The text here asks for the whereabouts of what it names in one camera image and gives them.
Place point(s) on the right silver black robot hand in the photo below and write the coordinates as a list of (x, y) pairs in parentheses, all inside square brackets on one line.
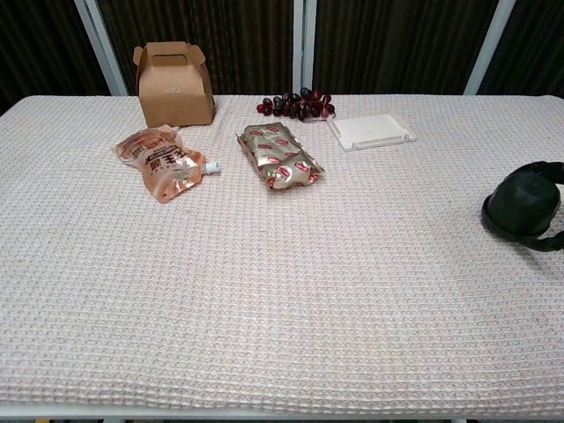
[(548, 168)]

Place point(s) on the black cup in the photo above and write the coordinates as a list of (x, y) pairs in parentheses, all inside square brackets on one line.
[(524, 202)]

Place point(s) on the dark brown corrugated partition panel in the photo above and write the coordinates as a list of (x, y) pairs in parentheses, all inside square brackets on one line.
[(39, 44), (537, 44), (396, 44), (220, 35)]

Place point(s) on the white rectangular plastic tray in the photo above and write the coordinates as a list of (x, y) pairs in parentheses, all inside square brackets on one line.
[(370, 130)]

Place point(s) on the dark red grape bunch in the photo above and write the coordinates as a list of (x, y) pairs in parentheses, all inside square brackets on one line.
[(304, 106)]

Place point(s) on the silver snack pouch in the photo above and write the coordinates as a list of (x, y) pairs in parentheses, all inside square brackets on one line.
[(282, 158)]

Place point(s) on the beige waffle tablecloth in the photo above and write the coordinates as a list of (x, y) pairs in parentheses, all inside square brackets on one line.
[(282, 286)]

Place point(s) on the brown cardboard gable box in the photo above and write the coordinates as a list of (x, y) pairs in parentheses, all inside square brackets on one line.
[(176, 101)]

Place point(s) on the orange snack pouch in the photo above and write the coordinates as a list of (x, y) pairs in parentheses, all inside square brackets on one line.
[(163, 167)]

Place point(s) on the white partition post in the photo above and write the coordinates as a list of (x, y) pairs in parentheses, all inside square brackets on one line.
[(304, 44), (103, 53), (489, 48)]

